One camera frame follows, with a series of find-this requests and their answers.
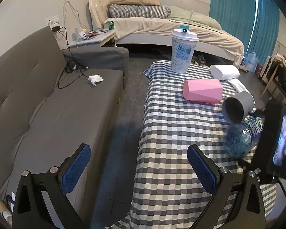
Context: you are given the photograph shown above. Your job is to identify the checkered tablecloth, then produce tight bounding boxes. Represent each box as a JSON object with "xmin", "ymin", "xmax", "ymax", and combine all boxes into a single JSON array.
[{"xmin": 107, "ymin": 60, "xmax": 277, "ymax": 229}]

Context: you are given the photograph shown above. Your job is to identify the green slippers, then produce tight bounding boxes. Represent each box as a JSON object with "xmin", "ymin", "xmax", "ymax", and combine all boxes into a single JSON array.
[{"xmin": 191, "ymin": 60, "xmax": 199, "ymax": 66}]

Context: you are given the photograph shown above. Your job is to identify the green blanket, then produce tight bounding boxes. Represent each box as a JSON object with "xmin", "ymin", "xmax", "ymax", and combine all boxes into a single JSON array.
[{"xmin": 167, "ymin": 6, "xmax": 222, "ymax": 30}]

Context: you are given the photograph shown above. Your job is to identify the white bed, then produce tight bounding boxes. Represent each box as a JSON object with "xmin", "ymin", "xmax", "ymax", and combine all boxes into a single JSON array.
[{"xmin": 88, "ymin": 0, "xmax": 244, "ymax": 67}]

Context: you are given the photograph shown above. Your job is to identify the blue plastic water bottle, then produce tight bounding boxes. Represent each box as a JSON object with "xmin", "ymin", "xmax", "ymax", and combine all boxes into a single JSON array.
[{"xmin": 223, "ymin": 117, "xmax": 264, "ymax": 158}]

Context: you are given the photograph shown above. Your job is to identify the tan pillow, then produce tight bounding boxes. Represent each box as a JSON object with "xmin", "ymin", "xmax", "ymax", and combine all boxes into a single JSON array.
[{"xmin": 110, "ymin": 0, "xmax": 161, "ymax": 6}]

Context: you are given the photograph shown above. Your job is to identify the white cloth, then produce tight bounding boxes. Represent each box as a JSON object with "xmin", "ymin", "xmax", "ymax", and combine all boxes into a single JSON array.
[{"xmin": 228, "ymin": 79, "xmax": 255, "ymax": 112}]

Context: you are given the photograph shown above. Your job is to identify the pink faceted cup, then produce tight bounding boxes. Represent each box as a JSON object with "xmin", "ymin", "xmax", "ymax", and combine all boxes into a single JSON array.
[{"xmin": 183, "ymin": 79, "xmax": 223, "ymax": 104}]

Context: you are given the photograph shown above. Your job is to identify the wooden chair with clothes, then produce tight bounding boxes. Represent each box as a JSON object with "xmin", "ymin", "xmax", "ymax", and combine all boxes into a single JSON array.
[{"xmin": 260, "ymin": 54, "xmax": 286, "ymax": 98}]

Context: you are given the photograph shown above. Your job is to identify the crumpled white tissue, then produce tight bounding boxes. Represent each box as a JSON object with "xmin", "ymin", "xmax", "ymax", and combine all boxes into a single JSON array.
[{"xmin": 88, "ymin": 75, "xmax": 104, "ymax": 86}]

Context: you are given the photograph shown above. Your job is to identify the grey plastic cup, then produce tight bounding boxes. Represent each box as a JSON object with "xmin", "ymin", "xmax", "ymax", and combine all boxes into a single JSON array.
[{"xmin": 222, "ymin": 92, "xmax": 255, "ymax": 125}]

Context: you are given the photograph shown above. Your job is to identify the white drink cup with straw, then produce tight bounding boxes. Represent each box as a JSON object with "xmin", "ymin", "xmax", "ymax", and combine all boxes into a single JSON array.
[{"xmin": 171, "ymin": 10, "xmax": 199, "ymax": 74}]

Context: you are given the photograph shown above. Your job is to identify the large clear water jug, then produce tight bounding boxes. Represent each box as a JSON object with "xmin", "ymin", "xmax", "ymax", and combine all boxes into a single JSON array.
[{"xmin": 243, "ymin": 52, "xmax": 259, "ymax": 73}]

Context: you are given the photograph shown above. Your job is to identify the grey sofa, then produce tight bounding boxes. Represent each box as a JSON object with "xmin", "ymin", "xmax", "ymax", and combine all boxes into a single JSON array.
[{"xmin": 0, "ymin": 26, "xmax": 130, "ymax": 203}]

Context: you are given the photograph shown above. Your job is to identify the checkered grey pillow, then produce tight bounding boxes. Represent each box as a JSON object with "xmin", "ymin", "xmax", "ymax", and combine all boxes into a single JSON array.
[{"xmin": 109, "ymin": 4, "xmax": 171, "ymax": 19}]

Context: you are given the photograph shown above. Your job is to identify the white bedside table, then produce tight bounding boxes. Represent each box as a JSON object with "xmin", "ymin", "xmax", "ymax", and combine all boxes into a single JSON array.
[{"xmin": 70, "ymin": 30, "xmax": 117, "ymax": 48}]

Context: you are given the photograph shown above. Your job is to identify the green can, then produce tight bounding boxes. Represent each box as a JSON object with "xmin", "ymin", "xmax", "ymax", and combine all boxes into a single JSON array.
[{"xmin": 108, "ymin": 21, "xmax": 115, "ymax": 30}]

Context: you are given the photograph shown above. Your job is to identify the black charger cable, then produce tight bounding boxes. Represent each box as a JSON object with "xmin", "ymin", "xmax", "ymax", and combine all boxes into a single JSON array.
[{"xmin": 51, "ymin": 25, "xmax": 89, "ymax": 90}]

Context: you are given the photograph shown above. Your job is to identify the teal curtains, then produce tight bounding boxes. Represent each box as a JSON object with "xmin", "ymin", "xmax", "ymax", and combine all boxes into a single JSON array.
[{"xmin": 209, "ymin": 0, "xmax": 280, "ymax": 64}]

